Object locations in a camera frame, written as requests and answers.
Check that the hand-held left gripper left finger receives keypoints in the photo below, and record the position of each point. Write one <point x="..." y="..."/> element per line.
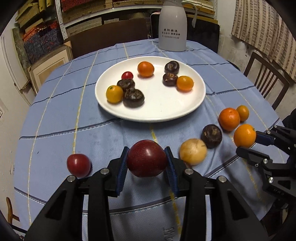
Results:
<point x="121" y="171"/>

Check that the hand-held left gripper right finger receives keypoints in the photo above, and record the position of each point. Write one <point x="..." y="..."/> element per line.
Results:
<point x="171" y="171"/>

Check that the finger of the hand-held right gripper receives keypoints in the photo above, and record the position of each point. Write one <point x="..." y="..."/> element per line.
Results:
<point x="249" y="154"/>
<point x="263" y="138"/>

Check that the orange mandarin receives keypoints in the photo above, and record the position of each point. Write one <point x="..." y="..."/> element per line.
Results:
<point x="229" y="119"/>
<point x="245" y="135"/>

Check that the small orange kumquat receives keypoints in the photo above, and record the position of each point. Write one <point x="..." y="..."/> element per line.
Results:
<point x="185" y="83"/>
<point x="193" y="151"/>
<point x="242" y="113"/>
<point x="145" y="69"/>

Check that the white round plate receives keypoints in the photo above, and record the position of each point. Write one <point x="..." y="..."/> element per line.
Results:
<point x="157" y="104"/>

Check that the yellow-orange kumquat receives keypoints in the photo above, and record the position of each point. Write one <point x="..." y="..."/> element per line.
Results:
<point x="114" y="93"/>

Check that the small red cherry tomato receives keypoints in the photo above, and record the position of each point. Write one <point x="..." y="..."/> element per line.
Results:
<point x="127" y="75"/>

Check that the brown slatted wooden chair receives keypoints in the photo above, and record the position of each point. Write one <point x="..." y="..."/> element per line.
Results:
<point x="266" y="76"/>

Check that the beige patterned curtain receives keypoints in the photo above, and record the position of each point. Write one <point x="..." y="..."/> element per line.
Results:
<point x="266" y="30"/>

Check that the carved wooden chair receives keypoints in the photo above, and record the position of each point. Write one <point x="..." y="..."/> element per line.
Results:
<point x="10" y="210"/>

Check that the wooden picture frames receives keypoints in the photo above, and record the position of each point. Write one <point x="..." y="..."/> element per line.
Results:
<point x="48" y="69"/>

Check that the dark wooden chair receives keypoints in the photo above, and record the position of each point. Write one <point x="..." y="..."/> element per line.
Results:
<point x="108" y="34"/>

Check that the white thermos jug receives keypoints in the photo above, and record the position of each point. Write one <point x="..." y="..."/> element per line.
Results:
<point x="172" y="23"/>

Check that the blue patterned fabric boxes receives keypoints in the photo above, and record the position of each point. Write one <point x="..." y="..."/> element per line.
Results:
<point x="41" y="44"/>

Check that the white metal shelf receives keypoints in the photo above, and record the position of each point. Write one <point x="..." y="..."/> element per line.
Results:
<point x="60" y="25"/>

